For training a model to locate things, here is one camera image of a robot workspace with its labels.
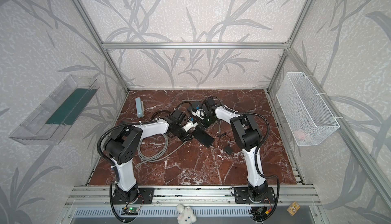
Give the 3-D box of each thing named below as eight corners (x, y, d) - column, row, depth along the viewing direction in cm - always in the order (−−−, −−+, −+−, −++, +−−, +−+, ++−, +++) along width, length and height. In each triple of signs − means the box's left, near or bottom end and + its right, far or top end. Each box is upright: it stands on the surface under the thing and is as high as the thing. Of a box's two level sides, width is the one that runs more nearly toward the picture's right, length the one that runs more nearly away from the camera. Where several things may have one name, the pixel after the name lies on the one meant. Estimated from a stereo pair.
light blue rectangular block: (139, 118, 106) (136, 113, 101) (138, 102, 115) (135, 97, 110) (145, 117, 106) (142, 112, 102) (143, 101, 116) (140, 96, 111)
